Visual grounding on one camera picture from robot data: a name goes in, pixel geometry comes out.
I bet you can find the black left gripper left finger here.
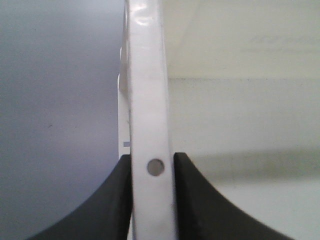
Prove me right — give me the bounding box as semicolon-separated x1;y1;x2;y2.
32;154;132;240

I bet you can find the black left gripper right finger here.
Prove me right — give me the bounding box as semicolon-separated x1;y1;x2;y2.
174;152;288;240

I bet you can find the white Totelife plastic bin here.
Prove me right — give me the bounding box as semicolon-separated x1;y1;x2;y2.
118;0;320;240

